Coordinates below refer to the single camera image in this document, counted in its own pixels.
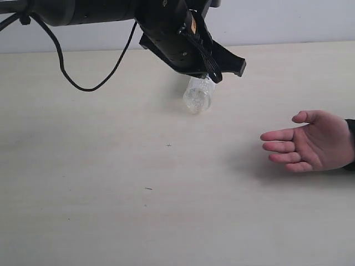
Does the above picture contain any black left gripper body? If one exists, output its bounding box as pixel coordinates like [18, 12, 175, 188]
[138, 8, 222, 79]

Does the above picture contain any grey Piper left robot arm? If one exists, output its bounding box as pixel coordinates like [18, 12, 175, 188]
[1, 0, 246, 83]

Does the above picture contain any person's open hand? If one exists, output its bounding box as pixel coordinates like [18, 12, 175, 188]
[260, 110, 349, 172]

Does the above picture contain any dark jacket sleeve forearm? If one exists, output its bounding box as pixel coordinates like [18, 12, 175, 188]
[343, 119, 354, 172]

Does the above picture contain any blue label clear tea bottle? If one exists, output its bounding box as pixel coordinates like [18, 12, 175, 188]
[183, 75, 216, 114]

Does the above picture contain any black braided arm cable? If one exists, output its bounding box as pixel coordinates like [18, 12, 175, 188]
[0, 12, 224, 93]

